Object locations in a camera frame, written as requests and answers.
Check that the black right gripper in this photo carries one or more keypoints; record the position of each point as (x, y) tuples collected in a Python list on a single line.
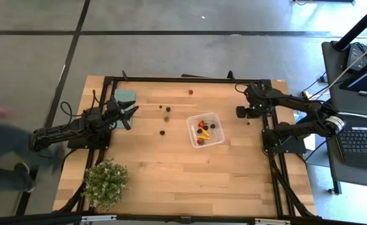
[(254, 110)]

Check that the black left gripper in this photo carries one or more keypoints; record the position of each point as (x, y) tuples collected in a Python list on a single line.
[(114, 107)]

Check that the clear plastic tupperware container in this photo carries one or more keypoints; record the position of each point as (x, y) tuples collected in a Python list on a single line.
[(216, 137)]

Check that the red strawberry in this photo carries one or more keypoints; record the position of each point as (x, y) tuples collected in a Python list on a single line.
[(166, 118), (201, 124), (190, 92), (199, 142)]

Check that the yellow banana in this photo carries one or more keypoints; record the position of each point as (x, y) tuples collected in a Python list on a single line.
[(203, 137), (205, 132)]

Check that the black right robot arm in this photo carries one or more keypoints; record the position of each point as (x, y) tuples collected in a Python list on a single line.
[(295, 103)]

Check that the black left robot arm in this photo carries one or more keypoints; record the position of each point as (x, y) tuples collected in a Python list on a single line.
[(61, 131)]

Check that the teal folded cloth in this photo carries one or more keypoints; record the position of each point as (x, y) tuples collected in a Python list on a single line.
[(123, 95)]

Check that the power strip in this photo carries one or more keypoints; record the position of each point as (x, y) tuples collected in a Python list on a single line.
[(305, 93)]

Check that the green potted plant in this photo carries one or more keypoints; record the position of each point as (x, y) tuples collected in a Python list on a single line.
[(105, 184)]

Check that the black desk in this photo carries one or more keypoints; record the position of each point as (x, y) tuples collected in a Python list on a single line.
[(333, 103)]

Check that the black laptop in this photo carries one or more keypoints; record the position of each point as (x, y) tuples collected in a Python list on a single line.
[(358, 147)]

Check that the black power brick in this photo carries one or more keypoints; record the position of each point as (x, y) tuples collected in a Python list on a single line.
[(355, 56)]

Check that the person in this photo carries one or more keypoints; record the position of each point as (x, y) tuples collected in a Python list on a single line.
[(2, 147)]

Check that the black pole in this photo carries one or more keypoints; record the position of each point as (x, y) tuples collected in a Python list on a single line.
[(358, 26)]

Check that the black metal table frame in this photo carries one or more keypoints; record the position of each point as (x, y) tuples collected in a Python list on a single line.
[(186, 80)]

